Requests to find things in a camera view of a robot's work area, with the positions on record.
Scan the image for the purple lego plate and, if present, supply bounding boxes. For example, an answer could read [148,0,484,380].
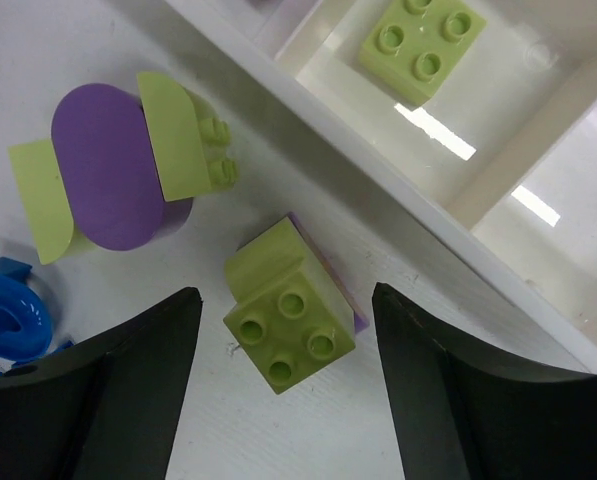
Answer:
[287,212,370,334]

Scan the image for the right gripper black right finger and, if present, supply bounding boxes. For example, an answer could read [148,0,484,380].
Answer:
[372,283,597,479]

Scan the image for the blue arch lego piece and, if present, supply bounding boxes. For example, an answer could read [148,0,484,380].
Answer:
[0,257,53,376]

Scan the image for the purple oval lego piece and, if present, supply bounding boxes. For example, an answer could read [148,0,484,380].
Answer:
[51,83,193,251]

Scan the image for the green square lego brick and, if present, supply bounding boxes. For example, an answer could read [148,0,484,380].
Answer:
[358,0,486,107]

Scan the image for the green curved lego piece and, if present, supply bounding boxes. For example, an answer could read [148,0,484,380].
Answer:
[8,139,95,265]

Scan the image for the white divided sorting tray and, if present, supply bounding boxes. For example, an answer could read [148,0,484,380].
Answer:
[173,1,597,372]

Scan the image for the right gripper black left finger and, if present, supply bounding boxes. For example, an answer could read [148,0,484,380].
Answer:
[0,287,202,479]

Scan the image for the green lego brick with step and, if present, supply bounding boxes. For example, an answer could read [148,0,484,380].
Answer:
[224,217,356,394]

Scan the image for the green curved lego with studs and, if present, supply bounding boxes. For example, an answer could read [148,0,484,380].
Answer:
[137,71,239,202]

